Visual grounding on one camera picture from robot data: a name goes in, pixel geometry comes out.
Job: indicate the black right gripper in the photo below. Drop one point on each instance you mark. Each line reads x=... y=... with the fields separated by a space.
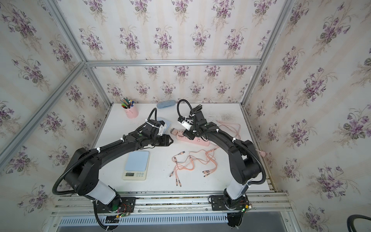
x=187 y=133

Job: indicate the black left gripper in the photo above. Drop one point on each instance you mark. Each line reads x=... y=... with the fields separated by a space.
x=166 y=138

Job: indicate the pink power strip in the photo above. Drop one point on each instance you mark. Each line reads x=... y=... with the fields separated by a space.
x=196 y=140

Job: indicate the pink USB charger adapter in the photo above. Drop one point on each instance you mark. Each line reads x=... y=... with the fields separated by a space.
x=176 y=132

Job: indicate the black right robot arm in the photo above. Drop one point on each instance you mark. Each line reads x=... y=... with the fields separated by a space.
x=245 y=165

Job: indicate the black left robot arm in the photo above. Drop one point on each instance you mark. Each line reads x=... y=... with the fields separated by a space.
x=82 y=173

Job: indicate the far blue kitchen scale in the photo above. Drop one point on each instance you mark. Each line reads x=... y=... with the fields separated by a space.
x=167 y=124

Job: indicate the blue kitchen scale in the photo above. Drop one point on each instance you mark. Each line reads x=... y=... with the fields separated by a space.
x=167 y=124
x=136 y=166

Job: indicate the near blue kitchen scale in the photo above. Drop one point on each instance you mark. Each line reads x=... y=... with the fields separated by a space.
x=136 y=166

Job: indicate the blue glasses case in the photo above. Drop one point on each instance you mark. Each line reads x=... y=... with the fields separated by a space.
x=166 y=104

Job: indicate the pink pen holder cup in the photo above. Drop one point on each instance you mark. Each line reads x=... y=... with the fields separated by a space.
x=131 y=112

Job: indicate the coloured pens bunch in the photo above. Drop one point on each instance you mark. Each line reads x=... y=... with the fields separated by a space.
x=127 y=103

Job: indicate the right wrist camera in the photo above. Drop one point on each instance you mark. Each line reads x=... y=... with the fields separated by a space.
x=186 y=124

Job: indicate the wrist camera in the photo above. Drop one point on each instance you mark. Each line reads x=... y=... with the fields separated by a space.
x=160 y=127
x=186 y=124

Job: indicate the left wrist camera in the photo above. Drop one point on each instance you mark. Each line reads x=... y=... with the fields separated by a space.
x=160 y=127

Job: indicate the aluminium mounting rail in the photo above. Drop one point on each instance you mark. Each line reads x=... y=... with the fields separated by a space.
x=172 y=202

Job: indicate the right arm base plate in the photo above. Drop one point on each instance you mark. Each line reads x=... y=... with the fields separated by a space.
x=225 y=203

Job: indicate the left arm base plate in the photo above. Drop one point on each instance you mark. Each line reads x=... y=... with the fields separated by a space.
x=124 y=205

